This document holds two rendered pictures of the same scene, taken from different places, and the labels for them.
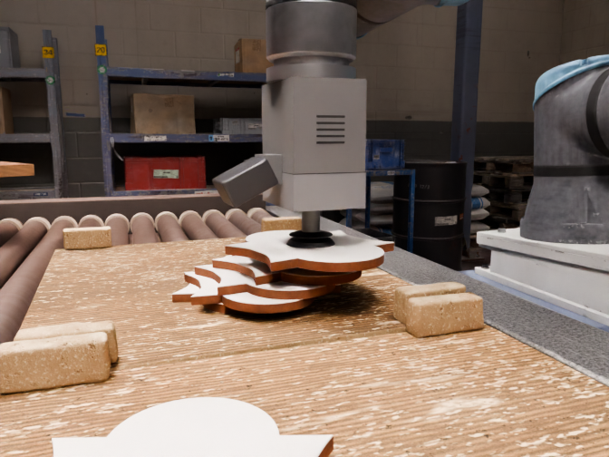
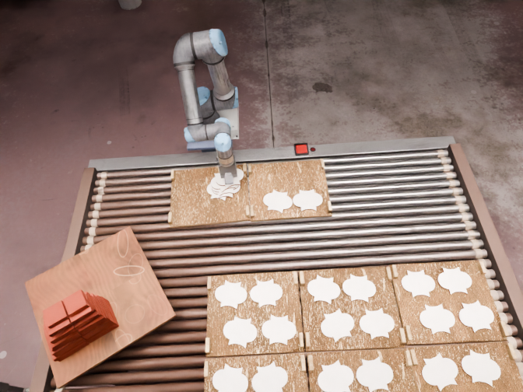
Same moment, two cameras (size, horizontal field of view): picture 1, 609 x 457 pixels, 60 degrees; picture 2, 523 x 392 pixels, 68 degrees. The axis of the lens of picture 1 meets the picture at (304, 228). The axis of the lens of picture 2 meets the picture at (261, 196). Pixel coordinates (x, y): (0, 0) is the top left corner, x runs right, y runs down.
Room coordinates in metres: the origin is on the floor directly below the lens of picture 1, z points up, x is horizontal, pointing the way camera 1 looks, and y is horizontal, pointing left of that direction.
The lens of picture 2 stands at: (-0.09, 1.04, 2.63)
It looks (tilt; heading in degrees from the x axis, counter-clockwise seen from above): 58 degrees down; 290
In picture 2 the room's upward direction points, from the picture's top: 5 degrees counter-clockwise
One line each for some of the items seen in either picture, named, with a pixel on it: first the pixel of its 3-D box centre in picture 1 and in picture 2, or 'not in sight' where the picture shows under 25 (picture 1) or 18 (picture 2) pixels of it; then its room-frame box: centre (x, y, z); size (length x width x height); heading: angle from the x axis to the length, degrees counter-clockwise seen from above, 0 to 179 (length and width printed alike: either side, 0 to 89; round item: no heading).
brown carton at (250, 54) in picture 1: (265, 60); not in sight; (4.83, 0.34, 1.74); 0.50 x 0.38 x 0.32; 108
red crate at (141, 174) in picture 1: (164, 172); not in sight; (4.58, 1.21, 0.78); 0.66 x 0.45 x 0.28; 108
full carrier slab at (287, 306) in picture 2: not in sight; (253, 311); (0.15, 0.62, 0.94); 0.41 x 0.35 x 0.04; 18
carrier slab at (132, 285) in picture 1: (217, 282); (209, 194); (0.55, 0.09, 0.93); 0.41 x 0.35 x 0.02; 20
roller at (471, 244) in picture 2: not in sight; (278, 256); (0.11, 0.33, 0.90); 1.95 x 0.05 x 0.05; 18
